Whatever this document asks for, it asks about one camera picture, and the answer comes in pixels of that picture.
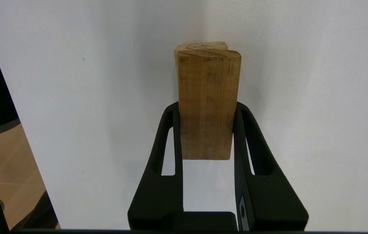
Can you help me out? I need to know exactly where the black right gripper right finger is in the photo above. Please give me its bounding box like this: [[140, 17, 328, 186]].
[[233, 102, 309, 231]]

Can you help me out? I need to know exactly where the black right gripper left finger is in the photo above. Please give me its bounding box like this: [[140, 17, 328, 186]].
[[128, 102, 184, 229]]

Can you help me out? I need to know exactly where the rectangular wooden building block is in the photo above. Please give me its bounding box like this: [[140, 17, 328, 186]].
[[174, 42, 242, 161]]

